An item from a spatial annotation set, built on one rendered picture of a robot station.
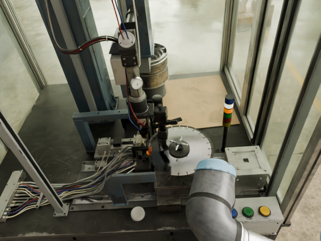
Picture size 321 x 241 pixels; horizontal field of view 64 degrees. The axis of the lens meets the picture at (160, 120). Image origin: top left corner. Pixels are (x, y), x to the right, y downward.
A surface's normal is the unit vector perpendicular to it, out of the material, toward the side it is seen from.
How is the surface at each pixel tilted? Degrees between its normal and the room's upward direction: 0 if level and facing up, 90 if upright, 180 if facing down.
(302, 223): 0
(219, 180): 16
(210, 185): 3
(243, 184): 90
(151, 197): 0
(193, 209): 45
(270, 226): 90
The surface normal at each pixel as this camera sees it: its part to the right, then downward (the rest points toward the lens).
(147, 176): 0.01, 0.68
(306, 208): -0.09, -0.73
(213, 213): 0.00, -0.51
